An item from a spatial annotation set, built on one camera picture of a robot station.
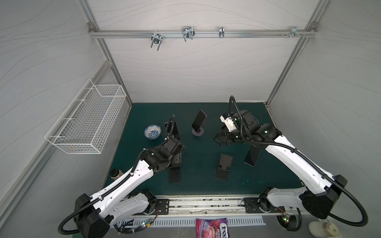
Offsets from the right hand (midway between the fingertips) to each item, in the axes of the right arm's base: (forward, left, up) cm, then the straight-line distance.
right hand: (220, 135), depth 73 cm
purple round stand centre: (+18, +11, -24) cm, 32 cm away
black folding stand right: (-9, -4, -17) cm, 20 cm away
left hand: (-6, +25, -10) cm, 27 cm away
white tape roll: (-34, -43, -17) cm, 58 cm away
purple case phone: (+19, +11, -13) cm, 26 cm away
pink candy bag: (-36, +4, -21) cm, 42 cm away
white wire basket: (-1, +64, +8) cm, 65 cm away
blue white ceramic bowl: (+15, +44, -22) cm, 51 cm away
